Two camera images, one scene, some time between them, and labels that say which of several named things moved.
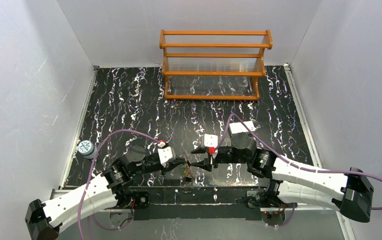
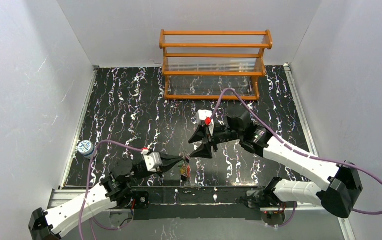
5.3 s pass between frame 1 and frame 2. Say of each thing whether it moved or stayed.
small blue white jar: stayed
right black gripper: moved
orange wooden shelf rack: stayed
